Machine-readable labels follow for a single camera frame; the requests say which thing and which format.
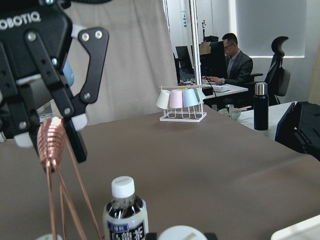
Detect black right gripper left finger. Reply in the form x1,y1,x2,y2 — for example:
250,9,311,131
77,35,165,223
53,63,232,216
0,42,40,148

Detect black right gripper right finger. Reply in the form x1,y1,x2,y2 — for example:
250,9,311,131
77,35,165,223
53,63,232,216
24,26,110,163

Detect tea bottle white cap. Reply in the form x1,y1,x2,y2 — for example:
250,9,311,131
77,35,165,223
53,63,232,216
102,175,150,240

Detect white cup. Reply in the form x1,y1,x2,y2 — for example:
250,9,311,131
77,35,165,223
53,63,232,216
156,90,171,110

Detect pink cup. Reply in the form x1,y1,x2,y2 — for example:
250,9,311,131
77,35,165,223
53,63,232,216
169,89,183,109

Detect blue cup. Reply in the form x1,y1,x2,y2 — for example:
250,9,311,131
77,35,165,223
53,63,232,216
182,88,199,107

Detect white cup rack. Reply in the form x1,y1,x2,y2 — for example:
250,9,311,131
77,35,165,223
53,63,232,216
159,85,207,123

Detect steel jigger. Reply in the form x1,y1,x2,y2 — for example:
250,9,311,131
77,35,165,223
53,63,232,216
225,104,234,119

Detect seated man in suit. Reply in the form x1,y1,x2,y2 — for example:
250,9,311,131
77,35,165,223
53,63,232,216
202,32,253,87

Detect black thermos bottle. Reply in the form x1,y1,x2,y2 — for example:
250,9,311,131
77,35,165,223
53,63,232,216
253,82,269,131

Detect black office chair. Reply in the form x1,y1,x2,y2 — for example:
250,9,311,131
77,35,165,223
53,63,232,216
249,36,292,106

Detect copper wire bottle rack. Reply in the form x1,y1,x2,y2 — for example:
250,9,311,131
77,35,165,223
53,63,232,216
36,116,103,240

